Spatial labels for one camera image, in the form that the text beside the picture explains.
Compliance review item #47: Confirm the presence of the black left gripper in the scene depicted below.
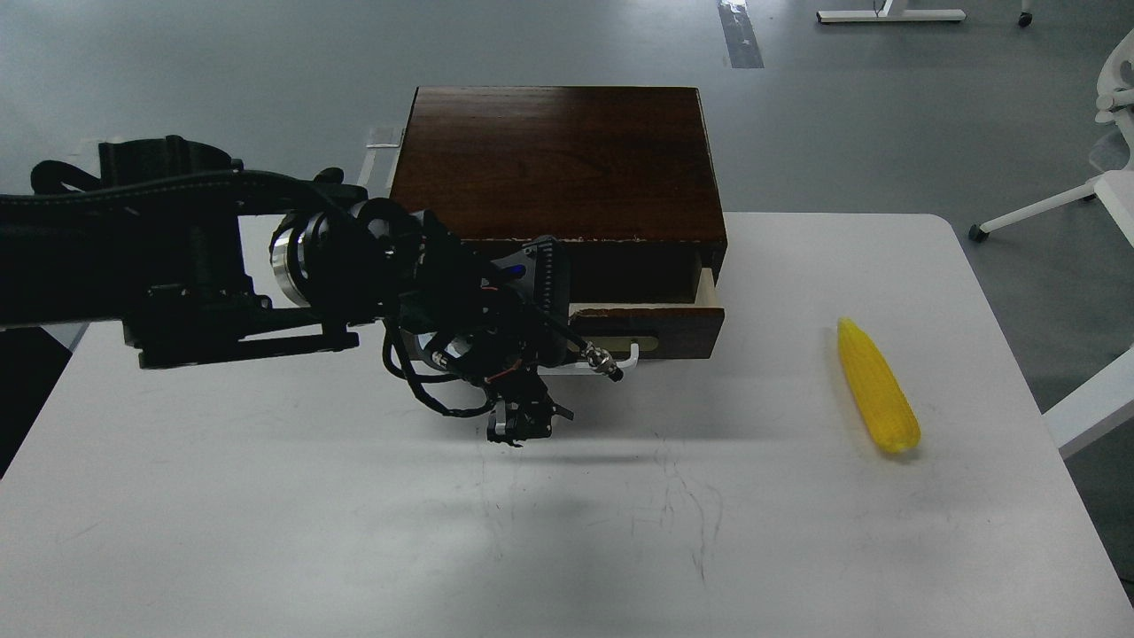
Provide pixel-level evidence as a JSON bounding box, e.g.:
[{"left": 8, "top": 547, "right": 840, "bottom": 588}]
[{"left": 381, "top": 209, "right": 624, "bottom": 446}]

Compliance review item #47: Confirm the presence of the wooden drawer with white handle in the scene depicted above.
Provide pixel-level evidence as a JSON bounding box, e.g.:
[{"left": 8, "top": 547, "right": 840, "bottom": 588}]
[{"left": 570, "top": 267, "right": 726, "bottom": 361}]

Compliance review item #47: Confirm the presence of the yellow corn cob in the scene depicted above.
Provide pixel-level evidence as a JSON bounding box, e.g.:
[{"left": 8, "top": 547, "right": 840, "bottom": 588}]
[{"left": 835, "top": 316, "right": 922, "bottom": 454}]

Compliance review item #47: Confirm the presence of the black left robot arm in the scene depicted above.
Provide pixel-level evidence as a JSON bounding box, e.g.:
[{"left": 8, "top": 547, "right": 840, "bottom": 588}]
[{"left": 1, "top": 135, "right": 624, "bottom": 446}]

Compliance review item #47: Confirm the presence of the dark wooden drawer cabinet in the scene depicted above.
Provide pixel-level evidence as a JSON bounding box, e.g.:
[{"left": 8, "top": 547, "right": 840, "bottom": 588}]
[{"left": 390, "top": 86, "right": 726, "bottom": 304}]

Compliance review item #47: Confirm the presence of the white floor tape piece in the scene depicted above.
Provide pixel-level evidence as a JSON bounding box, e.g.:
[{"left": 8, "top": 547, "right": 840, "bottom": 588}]
[{"left": 355, "top": 126, "right": 405, "bottom": 193}]

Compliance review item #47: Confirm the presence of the grey floor tape strip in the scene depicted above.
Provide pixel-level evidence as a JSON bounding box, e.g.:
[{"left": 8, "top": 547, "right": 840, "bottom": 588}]
[{"left": 714, "top": 1, "right": 765, "bottom": 70}]

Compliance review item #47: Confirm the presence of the white table leg base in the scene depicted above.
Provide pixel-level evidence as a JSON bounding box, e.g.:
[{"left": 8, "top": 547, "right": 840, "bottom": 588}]
[{"left": 816, "top": 1, "right": 967, "bottom": 25}]

